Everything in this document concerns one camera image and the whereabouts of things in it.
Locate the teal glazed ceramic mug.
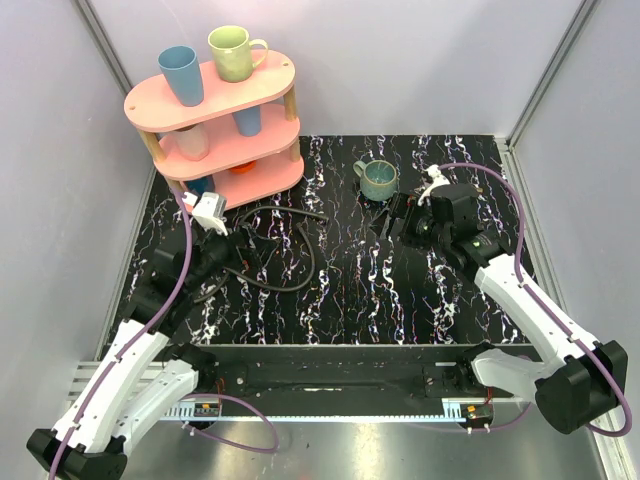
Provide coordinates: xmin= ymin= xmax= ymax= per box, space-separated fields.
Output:
xmin=353 ymin=160 xmax=398 ymax=202

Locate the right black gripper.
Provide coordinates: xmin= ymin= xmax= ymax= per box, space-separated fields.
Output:
xmin=367 ymin=190 xmax=450 ymax=251

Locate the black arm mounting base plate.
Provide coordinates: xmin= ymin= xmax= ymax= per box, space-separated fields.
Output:
xmin=205 ymin=345 xmax=503 ymax=419

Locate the light blue plastic cup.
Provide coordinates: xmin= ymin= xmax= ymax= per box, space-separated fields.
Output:
xmin=158 ymin=45 xmax=204 ymax=107

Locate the pale pink faceted cup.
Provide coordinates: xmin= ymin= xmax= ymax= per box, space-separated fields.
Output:
xmin=172 ymin=123 xmax=210 ymax=161

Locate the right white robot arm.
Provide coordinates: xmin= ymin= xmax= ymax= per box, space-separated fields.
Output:
xmin=371 ymin=184 xmax=628 ymax=434

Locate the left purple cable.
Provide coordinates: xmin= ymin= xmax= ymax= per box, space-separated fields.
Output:
xmin=47 ymin=187 xmax=279 ymax=476

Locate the orange plastic bowl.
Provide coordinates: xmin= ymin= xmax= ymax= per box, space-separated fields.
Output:
xmin=229 ymin=161 xmax=256 ymax=175

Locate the blue cup middle shelf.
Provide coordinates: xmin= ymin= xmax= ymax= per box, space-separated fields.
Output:
xmin=232 ymin=105 xmax=262 ymax=137

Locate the black marble pattern mat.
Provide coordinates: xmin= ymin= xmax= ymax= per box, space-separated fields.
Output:
xmin=175 ymin=134 xmax=525 ymax=345

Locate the pink three-tier wooden shelf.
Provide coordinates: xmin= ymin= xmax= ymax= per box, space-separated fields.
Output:
xmin=124 ymin=50 xmax=304 ymax=209

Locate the dark blue mug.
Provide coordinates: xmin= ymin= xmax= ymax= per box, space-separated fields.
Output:
xmin=185 ymin=175 xmax=216 ymax=196

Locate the purple cable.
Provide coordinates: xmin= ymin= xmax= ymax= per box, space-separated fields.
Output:
xmin=414 ymin=162 xmax=632 ymax=438
xmin=47 ymin=187 xmax=279 ymax=476

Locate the light green ceramic mug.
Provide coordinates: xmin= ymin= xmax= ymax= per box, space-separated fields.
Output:
xmin=208 ymin=25 xmax=269 ymax=83

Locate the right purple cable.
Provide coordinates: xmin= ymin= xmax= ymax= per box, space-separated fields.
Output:
xmin=414 ymin=162 xmax=632 ymax=438

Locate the black corrugated flexible hose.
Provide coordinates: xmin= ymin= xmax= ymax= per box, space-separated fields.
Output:
xmin=192 ymin=204 xmax=330 ymax=305

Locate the aluminium frame rail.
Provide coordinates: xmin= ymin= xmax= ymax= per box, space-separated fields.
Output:
xmin=67 ymin=360 xmax=174 ymax=401

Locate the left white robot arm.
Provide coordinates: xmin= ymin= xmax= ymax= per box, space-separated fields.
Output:
xmin=27 ymin=228 xmax=248 ymax=479

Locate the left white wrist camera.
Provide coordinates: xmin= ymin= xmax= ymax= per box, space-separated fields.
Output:
xmin=182 ymin=192 xmax=229 ymax=236

